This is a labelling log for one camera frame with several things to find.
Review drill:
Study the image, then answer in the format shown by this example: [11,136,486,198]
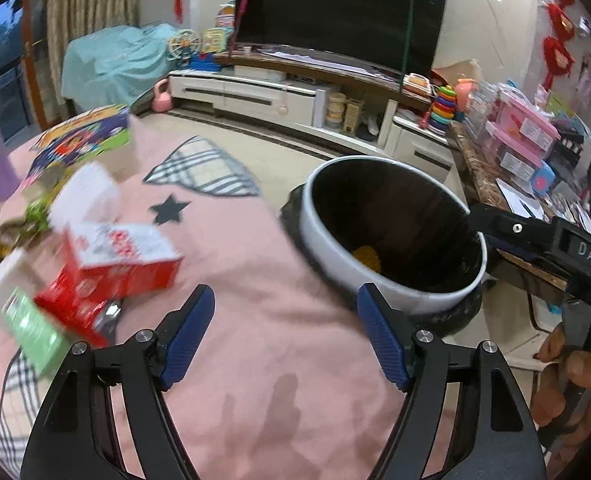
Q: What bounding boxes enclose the green and white packet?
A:
[0,287,71,378]

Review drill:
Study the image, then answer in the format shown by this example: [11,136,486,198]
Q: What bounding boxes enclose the white papers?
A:
[495,177,552,219]

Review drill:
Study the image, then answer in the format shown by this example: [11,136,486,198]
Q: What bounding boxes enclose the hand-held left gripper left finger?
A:
[20,284,216,480]

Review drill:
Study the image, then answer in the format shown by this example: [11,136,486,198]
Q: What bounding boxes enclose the pink tablecloth with plaid patches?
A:
[0,110,476,480]

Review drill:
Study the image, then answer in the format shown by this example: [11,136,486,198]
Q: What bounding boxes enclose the rainbow stacking ring toy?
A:
[428,85,457,134]

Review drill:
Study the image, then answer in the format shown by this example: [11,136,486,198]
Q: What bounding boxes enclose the pink rod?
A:
[228,0,262,57]

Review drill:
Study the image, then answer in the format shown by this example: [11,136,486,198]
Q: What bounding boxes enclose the white tv cabinet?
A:
[168,52,457,183]

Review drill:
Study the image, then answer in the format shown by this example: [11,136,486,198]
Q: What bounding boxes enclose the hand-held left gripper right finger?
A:
[356,283,549,480]

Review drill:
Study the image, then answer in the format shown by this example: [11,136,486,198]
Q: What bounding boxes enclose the pink toy cup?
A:
[455,78,477,122]

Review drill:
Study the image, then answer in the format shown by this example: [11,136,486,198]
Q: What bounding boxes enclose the olive gold snack wrapper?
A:
[0,220,37,267]

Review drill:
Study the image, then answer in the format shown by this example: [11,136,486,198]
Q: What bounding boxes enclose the colourful toy house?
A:
[203,2,237,54]

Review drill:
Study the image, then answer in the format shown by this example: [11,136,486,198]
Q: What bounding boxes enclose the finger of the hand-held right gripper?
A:
[484,236,571,292]
[467,202,557,258]

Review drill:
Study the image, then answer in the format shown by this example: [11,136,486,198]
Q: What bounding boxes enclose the red wall decoration string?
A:
[544,0,577,92]

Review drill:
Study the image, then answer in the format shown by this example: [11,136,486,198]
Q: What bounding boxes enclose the yellow scrap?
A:
[351,245,382,273]

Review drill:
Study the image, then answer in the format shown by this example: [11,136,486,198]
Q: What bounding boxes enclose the white paper box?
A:
[48,162,123,233]

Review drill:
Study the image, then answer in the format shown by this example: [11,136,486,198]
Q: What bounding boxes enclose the colourful picture book box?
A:
[28,105,139,187]

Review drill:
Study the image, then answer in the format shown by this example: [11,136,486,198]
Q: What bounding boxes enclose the ferris wheel toy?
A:
[168,29,204,69]

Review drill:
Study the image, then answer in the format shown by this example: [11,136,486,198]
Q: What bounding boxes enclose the black television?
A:
[233,0,450,73]

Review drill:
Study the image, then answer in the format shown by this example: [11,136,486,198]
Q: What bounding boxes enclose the green snack wrapper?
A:
[23,195,57,233]

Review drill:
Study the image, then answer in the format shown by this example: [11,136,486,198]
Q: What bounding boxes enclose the red and white carton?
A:
[34,222,184,348]

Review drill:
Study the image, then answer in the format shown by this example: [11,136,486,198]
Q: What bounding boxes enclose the person's right hand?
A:
[531,322,591,467]

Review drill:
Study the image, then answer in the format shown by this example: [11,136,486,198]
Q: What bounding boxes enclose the window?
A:
[0,0,32,147]

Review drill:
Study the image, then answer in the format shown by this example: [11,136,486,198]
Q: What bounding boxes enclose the pink kettlebell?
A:
[152,79,172,114]

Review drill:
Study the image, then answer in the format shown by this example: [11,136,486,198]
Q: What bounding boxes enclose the wooden stacked toy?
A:
[325,92,365,134]

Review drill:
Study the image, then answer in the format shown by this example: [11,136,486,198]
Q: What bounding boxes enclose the teal cloth cover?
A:
[60,25,177,112]

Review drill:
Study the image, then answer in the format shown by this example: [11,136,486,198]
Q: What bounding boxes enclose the white round bin black liner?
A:
[280,156,489,337]

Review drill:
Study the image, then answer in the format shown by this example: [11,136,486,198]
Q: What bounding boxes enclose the pink toy boxes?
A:
[483,85,562,182]

